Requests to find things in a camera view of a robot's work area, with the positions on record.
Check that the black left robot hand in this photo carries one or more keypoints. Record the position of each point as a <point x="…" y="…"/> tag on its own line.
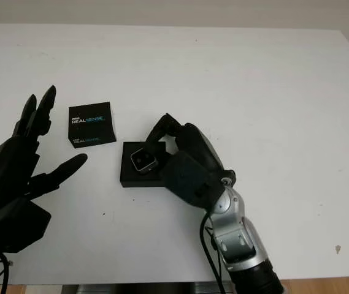
<point x="5" y="171"/>

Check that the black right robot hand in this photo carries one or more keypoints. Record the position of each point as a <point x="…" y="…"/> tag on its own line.
<point x="197" y="141"/>

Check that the silver RealSense camera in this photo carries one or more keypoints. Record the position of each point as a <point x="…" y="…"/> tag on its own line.
<point x="143" y="160"/>

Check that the black open box base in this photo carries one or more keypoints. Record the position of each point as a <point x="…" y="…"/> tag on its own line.
<point x="140" y="180"/>

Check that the black RealSense box lid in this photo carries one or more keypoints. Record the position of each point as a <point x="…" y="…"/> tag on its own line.
<point x="91" y="128"/>

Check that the grey robot torso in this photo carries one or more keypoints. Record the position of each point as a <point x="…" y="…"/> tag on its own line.
<point x="146" y="289"/>

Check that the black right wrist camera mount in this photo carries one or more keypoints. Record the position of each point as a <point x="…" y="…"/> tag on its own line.
<point x="186" y="177"/>

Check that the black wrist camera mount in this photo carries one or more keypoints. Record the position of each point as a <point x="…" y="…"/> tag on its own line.
<point x="186" y="177"/>
<point x="14" y="223"/>

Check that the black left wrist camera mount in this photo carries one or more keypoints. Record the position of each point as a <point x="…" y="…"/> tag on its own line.
<point x="14" y="223"/>

